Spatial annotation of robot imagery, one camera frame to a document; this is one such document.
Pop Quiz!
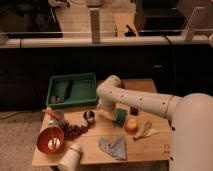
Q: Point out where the green sponge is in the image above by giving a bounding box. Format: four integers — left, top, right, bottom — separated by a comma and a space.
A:
113, 108, 127, 127

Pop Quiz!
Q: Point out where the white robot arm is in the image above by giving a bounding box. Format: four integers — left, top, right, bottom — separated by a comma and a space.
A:
96, 75, 213, 171

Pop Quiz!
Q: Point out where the green plastic tray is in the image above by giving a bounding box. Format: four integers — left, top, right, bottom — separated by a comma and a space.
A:
46, 73, 97, 109

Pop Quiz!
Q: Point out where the black marker in tray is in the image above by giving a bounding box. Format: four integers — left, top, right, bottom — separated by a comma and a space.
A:
65, 80, 73, 99

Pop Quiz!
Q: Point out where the small metal cup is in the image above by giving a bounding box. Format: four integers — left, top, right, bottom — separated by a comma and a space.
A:
83, 110, 95, 125

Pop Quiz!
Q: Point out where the orange fruit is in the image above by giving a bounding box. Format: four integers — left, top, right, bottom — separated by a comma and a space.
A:
125, 118, 138, 132

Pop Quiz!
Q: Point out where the blue grey cloth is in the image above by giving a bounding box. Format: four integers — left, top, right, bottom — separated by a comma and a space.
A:
98, 136, 127, 161

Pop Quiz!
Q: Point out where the banana peel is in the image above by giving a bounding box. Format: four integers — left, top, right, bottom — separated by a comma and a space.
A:
133, 121, 159, 141

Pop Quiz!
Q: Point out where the bunch of dark grapes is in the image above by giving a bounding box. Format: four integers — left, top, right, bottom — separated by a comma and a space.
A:
60, 122, 90, 139

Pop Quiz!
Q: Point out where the blue mug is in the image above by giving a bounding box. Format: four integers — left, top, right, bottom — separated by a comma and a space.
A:
53, 110, 65, 125

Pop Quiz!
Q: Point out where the small metal clip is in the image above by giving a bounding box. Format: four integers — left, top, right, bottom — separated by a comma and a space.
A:
50, 96, 64, 104

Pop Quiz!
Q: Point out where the white spoon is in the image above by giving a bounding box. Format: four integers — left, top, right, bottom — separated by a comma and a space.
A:
48, 127, 60, 150

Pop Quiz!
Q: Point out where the white cup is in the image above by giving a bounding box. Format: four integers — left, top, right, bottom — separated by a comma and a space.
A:
58, 144, 82, 171

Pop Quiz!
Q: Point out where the red bowl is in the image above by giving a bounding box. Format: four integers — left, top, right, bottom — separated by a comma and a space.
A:
36, 126, 64, 154

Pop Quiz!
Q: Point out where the black stapler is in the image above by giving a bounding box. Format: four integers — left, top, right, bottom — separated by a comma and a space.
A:
125, 25, 136, 37

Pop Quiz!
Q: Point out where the black box on desk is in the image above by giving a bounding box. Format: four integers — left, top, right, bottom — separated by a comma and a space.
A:
134, 0, 185, 30

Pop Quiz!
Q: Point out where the red handled tool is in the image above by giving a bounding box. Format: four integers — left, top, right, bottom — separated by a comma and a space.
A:
42, 109, 62, 121

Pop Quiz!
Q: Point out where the grey divider post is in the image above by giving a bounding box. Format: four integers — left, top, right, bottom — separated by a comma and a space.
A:
90, 8, 100, 43

